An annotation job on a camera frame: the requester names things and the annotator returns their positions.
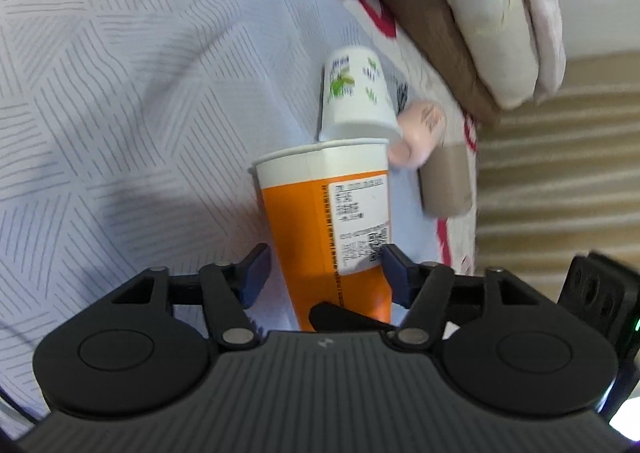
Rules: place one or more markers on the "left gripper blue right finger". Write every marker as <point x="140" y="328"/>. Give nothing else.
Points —
<point x="424" y="290"/>

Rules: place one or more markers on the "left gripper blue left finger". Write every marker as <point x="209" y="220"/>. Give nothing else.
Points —
<point x="228" y="291"/>

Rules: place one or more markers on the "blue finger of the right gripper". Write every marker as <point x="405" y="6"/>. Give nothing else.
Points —
<point x="326" y="317"/>

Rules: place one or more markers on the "orange paper cup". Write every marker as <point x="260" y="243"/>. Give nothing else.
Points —
<point x="328" y="208"/>

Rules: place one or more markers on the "white paper cup green print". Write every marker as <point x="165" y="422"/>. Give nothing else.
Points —
<point x="356" y="102"/>

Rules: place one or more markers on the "taupe tumbler bottle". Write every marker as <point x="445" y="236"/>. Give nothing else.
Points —
<point x="445" y="182"/>

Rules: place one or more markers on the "beige striped curtain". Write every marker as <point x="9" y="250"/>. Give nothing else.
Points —
<point x="561" y="177"/>

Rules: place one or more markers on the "pink tumbler bottle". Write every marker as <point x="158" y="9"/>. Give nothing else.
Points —
<point x="423" y="124"/>

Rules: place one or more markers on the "light blue patterned cloth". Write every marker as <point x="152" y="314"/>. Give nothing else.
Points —
<point x="128" y="128"/>

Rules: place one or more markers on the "cream folded blanket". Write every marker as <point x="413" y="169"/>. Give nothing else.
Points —
<point x="502" y="47"/>

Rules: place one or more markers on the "pink cartoon pillow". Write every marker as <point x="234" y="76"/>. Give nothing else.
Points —
<point x="547" y="26"/>

